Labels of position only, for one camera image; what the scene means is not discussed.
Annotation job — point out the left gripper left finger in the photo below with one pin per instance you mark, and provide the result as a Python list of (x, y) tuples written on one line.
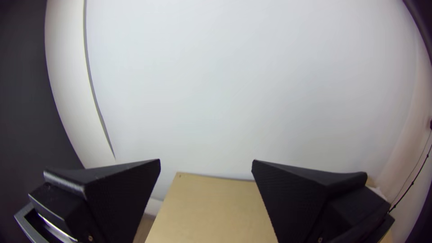
[(111, 199)]

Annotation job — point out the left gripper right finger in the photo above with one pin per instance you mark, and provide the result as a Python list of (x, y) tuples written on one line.
[(297, 202)]

